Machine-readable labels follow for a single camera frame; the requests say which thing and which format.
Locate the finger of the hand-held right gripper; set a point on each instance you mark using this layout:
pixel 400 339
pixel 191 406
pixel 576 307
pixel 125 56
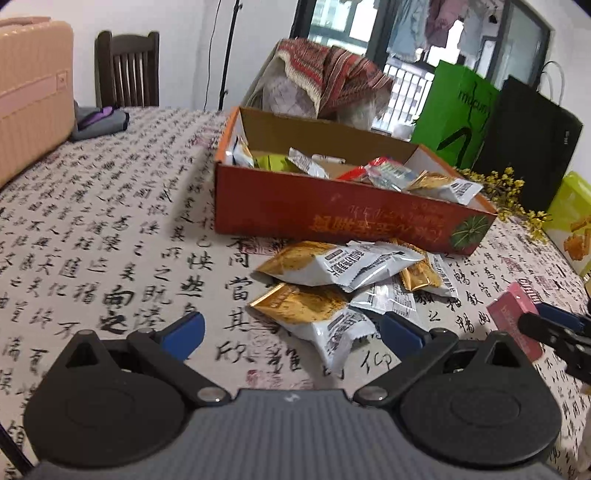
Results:
pixel 558 311
pixel 535 325

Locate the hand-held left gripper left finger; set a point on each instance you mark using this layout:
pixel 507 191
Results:
pixel 184 334

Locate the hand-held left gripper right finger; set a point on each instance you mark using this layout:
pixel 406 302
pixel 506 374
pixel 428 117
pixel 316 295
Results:
pixel 401 334

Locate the pink box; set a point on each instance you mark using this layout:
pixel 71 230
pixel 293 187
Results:
pixel 510 314

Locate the pile of snack packets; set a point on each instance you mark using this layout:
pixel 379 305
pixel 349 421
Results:
pixel 323 318

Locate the gold white snack packet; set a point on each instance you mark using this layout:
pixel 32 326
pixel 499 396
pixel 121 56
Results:
pixel 443 184

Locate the orange cardboard box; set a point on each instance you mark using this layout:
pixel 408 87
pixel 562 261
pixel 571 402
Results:
pixel 286 207

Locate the yellow-green snack packet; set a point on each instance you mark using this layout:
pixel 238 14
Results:
pixel 272 162

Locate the silver snack packet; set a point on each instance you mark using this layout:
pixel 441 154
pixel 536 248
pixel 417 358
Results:
pixel 307 165

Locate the yellow-green gift box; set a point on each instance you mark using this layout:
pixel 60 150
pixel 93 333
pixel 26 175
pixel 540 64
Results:
pixel 568 203

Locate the calligraphy print tablecloth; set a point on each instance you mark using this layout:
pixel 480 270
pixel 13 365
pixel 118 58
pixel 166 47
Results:
pixel 115 230

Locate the yellow flower branch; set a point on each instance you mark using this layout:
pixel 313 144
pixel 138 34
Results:
pixel 508 184

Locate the black paper bag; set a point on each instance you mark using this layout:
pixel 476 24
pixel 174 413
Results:
pixel 521 147

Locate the green paper bag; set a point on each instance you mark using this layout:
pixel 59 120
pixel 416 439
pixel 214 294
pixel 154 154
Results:
pixel 438 115

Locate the grey purple cloth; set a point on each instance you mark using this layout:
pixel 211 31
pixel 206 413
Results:
pixel 106 121

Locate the red patterned blanket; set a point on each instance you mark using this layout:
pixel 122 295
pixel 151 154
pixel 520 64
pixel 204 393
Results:
pixel 337 74

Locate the dark wooden chair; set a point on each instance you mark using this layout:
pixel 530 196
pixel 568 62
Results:
pixel 124 69

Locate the pink suitcase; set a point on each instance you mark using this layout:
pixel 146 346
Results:
pixel 32 92

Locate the white hanging garment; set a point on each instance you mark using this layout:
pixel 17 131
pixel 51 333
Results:
pixel 478 37

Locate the blue hanging garment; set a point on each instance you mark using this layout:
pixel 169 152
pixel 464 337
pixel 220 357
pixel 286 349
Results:
pixel 408 32

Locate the pink hanging garment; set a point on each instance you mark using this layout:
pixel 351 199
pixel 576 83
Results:
pixel 443 23

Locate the dark window frame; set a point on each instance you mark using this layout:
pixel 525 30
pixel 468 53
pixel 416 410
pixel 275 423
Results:
pixel 302 18

